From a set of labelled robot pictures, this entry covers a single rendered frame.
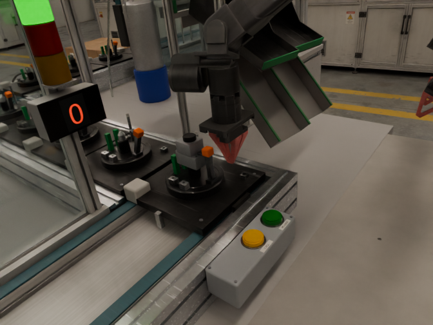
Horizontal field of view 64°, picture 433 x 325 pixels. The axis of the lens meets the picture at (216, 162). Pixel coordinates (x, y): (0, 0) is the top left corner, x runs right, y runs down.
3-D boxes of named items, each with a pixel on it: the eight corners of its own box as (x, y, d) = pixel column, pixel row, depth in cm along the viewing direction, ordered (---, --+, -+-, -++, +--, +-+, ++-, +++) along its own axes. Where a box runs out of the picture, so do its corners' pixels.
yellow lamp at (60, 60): (77, 78, 63) (69, 51, 61) (52, 87, 60) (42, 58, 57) (62, 75, 66) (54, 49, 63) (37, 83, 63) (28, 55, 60)
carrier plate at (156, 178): (265, 178, 85) (265, 171, 84) (203, 236, 69) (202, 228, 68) (192, 156, 99) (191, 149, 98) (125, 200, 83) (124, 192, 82)
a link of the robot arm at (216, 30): (226, 18, 57) (240, 27, 65) (162, 21, 60) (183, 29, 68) (224, 93, 59) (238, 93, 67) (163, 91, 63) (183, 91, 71)
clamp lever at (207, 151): (218, 177, 79) (213, 146, 75) (212, 180, 77) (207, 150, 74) (205, 173, 81) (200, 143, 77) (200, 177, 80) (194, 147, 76)
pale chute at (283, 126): (301, 131, 98) (311, 123, 94) (270, 148, 91) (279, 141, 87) (245, 51, 101) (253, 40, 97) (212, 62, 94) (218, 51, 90)
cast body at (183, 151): (209, 162, 80) (206, 135, 76) (196, 171, 77) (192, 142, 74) (183, 153, 85) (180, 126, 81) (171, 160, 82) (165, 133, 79)
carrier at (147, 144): (188, 155, 100) (182, 113, 93) (122, 198, 84) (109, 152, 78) (133, 137, 113) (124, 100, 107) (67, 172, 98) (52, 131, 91)
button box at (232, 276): (295, 238, 74) (296, 215, 71) (238, 310, 60) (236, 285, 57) (266, 226, 78) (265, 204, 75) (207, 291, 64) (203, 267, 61)
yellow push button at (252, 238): (268, 241, 66) (267, 233, 65) (256, 254, 64) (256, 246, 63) (250, 233, 69) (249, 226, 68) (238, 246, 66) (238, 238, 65)
